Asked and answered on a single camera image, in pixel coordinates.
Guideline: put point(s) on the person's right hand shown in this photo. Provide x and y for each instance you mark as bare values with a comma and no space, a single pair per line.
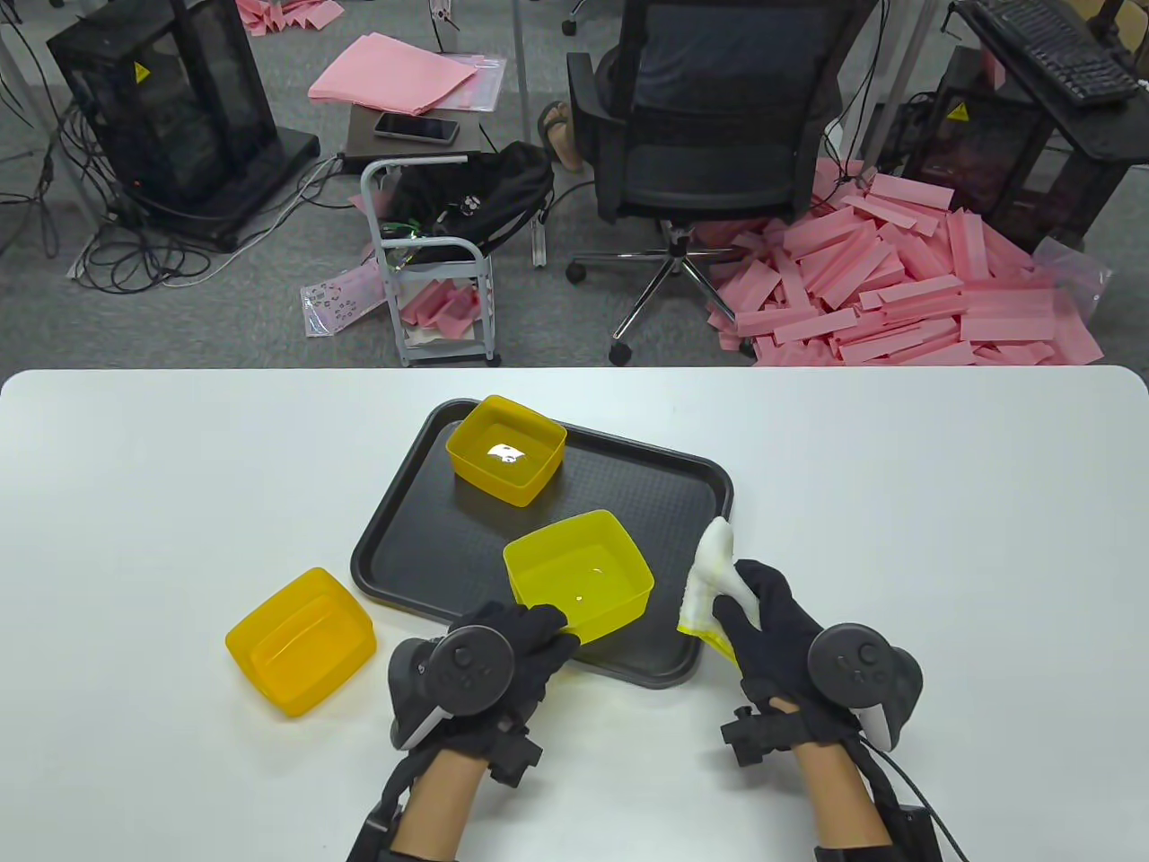
776,646

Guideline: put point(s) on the person's left hand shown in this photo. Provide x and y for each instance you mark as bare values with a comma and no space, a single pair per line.
539,646

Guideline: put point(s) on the lemon yellow plastic food container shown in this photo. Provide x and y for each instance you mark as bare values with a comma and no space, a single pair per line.
579,575

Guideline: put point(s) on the white yellow-edged dish cloth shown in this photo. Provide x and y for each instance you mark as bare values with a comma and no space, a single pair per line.
714,566

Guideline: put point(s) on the amber yellow plastic food container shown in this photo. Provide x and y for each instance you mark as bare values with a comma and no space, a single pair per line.
296,655
530,449

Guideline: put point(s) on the person's right forearm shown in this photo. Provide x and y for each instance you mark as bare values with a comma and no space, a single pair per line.
835,795

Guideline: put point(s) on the person's left forearm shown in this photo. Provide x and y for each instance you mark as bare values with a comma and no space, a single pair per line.
440,804

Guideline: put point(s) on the black handheld controller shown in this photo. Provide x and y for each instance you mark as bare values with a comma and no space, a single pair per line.
462,669
857,664

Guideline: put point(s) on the black plastic tray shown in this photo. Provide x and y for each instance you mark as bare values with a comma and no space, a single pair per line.
449,539

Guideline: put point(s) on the white rolling cart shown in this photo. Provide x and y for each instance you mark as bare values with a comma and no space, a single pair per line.
449,353

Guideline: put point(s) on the pink foam bundle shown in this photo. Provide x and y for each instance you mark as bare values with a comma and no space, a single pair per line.
440,305

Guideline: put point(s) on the pile of pink foam strips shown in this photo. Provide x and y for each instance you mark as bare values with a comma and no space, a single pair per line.
898,287

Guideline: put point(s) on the pink patterned plastic bag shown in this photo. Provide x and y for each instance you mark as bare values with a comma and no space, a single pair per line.
341,301

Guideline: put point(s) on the black backpack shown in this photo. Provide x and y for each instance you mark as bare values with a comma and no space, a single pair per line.
485,193

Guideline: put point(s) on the black mesh office chair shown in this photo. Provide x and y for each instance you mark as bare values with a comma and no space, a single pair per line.
700,180

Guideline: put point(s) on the crumpled clear plastic bag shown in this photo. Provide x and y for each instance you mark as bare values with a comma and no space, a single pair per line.
1082,278

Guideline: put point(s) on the black sandal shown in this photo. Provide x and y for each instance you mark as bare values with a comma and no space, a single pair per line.
549,117

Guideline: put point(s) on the black smartphone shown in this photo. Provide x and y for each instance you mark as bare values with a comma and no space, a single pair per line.
417,128

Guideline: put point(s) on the small brown side table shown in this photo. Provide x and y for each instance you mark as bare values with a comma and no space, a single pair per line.
363,144

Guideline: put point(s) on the black mesh computer cabinet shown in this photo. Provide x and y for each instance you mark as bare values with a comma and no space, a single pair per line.
179,90
987,153

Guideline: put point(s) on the clear flat plastic bag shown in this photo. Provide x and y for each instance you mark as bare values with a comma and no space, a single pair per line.
489,85

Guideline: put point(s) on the stack of pink sheets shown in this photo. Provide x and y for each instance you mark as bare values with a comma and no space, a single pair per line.
386,76

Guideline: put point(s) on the black keyboard shelf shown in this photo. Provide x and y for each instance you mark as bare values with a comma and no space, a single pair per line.
1113,135

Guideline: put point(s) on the black keyboard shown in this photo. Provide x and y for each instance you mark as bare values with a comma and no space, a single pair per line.
1050,45

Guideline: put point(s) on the scattered pink foam pieces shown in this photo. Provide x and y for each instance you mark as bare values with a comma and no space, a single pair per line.
287,13

